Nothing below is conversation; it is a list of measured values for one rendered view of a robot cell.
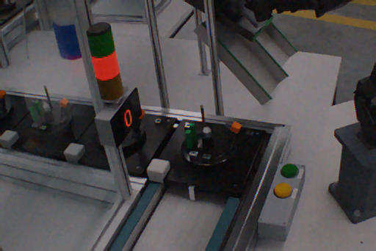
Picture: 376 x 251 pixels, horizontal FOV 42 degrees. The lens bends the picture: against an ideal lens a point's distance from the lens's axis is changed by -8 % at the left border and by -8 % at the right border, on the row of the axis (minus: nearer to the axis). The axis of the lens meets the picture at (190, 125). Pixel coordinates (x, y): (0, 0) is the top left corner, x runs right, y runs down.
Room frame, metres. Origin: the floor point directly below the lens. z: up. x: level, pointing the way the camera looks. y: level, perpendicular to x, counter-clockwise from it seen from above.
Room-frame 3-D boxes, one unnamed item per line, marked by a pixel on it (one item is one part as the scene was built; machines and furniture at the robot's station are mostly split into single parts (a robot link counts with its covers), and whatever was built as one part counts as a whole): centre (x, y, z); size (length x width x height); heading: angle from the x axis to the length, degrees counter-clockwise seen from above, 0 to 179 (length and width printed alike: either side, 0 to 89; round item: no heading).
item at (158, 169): (0.97, 0.09, 0.97); 0.05 x 0.05 x 0.04; 65
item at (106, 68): (0.89, 0.15, 1.33); 0.05 x 0.05 x 0.05
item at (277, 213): (0.85, -0.20, 0.93); 0.21 x 0.07 x 0.06; 155
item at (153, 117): (1.13, 0.19, 1.01); 0.24 x 0.24 x 0.13; 65
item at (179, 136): (1.02, -0.04, 0.96); 0.24 x 0.24 x 0.02; 65
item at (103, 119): (0.89, 0.15, 1.29); 0.12 x 0.05 x 0.25; 155
